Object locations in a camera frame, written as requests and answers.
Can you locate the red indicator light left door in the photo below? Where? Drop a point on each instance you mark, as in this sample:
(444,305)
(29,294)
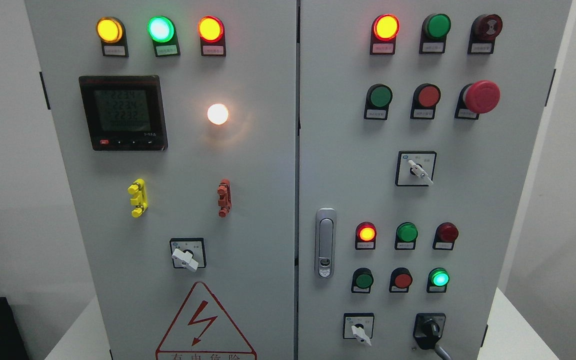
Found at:
(212,37)

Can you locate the red push button upper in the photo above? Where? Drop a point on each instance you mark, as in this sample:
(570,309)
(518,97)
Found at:
(424,102)

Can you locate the green push button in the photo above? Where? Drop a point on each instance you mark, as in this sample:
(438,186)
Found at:
(378,100)
(437,281)
(362,281)

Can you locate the grey cabinet door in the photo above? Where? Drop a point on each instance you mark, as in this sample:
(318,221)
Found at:
(349,164)
(250,253)

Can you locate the red indicator light top right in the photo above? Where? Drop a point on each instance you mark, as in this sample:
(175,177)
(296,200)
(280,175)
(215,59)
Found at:
(384,31)

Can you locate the green indicator light lower middle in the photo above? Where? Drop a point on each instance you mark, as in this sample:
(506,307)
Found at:
(406,236)

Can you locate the green push button lower right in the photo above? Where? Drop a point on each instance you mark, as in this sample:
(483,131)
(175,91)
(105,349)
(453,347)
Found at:
(437,281)

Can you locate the white lit indicator lamp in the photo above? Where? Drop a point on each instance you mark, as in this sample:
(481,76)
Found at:
(218,114)

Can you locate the red indicator light lower right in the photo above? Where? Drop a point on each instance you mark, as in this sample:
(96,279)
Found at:
(445,236)

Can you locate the red indicator light lower left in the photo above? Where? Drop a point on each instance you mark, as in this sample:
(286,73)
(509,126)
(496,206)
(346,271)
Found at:
(365,236)

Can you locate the red electric hazard sign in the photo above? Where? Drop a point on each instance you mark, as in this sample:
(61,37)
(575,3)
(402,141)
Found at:
(203,330)

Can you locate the black digital power meter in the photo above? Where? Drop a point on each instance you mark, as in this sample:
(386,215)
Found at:
(124,112)

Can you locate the green indicator light top right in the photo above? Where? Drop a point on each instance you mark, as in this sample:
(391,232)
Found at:
(433,35)

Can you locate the white selector switch left door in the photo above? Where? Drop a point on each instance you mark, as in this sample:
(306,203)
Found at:
(188,253)

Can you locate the green push button lower left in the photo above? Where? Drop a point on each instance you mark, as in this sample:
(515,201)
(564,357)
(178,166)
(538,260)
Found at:
(362,281)

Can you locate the red push button lower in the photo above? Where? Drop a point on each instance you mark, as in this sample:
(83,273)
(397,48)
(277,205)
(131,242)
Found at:
(400,280)

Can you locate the white selector switch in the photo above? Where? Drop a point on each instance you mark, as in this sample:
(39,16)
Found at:
(358,326)
(415,168)

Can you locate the black rotary knob switch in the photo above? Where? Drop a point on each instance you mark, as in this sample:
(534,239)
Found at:
(428,329)

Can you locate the white selector switch bottom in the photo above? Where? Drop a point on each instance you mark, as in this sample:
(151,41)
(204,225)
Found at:
(358,326)

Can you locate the white selector switch upper right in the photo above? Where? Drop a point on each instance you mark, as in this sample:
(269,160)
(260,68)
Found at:
(415,168)

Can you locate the yellow indicator light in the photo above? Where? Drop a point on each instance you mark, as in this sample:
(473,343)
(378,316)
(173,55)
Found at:
(112,35)

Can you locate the red push button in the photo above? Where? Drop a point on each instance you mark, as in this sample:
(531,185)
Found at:
(400,280)
(424,102)

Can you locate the lit green indicator light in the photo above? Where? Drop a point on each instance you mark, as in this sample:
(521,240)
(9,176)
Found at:
(164,36)

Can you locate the green push button upper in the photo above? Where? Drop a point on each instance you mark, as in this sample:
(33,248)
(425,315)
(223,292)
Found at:
(378,100)

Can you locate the yellow terminal connector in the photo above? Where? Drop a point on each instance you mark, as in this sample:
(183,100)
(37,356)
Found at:
(138,200)

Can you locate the silver door handle lock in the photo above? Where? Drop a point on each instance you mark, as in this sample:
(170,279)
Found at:
(325,230)

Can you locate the red emergency stop button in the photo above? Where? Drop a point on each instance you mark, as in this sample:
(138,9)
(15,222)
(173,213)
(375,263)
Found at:
(477,98)

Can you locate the grey left cabinet door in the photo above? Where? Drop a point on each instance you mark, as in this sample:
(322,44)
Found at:
(250,253)

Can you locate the red buzzer alarm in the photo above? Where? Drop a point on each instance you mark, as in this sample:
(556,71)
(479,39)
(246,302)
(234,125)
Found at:
(483,33)

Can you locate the red terminal connector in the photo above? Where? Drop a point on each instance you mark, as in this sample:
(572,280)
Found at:
(224,198)

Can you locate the grey right cabinet door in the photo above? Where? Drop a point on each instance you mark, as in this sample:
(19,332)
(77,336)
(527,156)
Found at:
(349,164)

